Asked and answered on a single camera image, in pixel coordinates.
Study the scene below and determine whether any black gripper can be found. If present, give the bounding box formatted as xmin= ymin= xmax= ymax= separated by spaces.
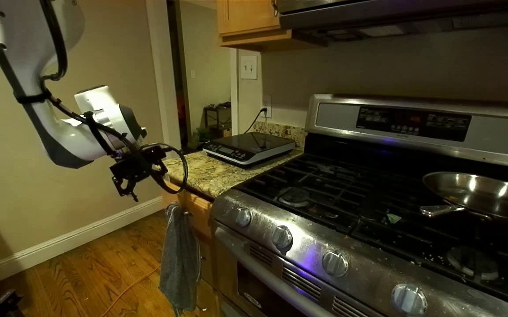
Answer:
xmin=111 ymin=142 xmax=171 ymax=202

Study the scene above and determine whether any wooden cabinet drawer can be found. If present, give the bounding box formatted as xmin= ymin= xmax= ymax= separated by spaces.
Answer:
xmin=176 ymin=188 xmax=215 ymax=240

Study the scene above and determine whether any granite topped wooden base cabinet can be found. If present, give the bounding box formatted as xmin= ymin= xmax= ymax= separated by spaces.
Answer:
xmin=162 ymin=147 xmax=305 ymax=317

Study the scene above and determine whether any dark small shelf rack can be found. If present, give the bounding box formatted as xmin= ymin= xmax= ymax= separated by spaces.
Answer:
xmin=201 ymin=101 xmax=233 ymax=140

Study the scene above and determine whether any black induction cooktop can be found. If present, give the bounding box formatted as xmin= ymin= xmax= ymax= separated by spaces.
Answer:
xmin=201 ymin=130 xmax=296 ymax=168

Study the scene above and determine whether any silver stove knob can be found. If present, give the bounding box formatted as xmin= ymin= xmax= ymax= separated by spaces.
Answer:
xmin=270 ymin=223 xmax=296 ymax=255
xmin=233 ymin=205 xmax=254 ymax=230
xmin=321 ymin=248 xmax=351 ymax=279
xmin=390 ymin=281 xmax=430 ymax=317

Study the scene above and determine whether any gray dish towel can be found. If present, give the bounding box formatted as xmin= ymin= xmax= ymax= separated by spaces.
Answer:
xmin=159 ymin=202 xmax=205 ymax=314

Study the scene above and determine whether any stainless steel gas stove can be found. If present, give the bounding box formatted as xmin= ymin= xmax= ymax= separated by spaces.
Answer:
xmin=208 ymin=93 xmax=508 ymax=317

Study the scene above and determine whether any stainless steel microwave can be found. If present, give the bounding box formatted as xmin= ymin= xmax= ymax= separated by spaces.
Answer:
xmin=273 ymin=0 xmax=508 ymax=40

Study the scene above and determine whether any stainless steel frying pan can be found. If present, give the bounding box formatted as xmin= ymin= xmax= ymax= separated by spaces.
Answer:
xmin=418 ymin=170 xmax=508 ymax=225

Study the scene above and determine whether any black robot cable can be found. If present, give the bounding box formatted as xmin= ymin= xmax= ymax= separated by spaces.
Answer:
xmin=14 ymin=0 xmax=191 ymax=196

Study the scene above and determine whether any black power cord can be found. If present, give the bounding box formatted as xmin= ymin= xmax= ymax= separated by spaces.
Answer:
xmin=242 ymin=105 xmax=268 ymax=137

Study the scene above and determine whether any white light switch plate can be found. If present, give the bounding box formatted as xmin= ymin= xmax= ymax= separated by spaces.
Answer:
xmin=240 ymin=52 xmax=259 ymax=82

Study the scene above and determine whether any silver oven door handle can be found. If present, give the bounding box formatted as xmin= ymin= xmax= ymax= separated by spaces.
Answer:
xmin=213 ymin=225 xmax=349 ymax=317

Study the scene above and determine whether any wooden wall cabinet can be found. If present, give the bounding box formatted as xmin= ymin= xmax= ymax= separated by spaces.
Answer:
xmin=217 ymin=0 xmax=326 ymax=49

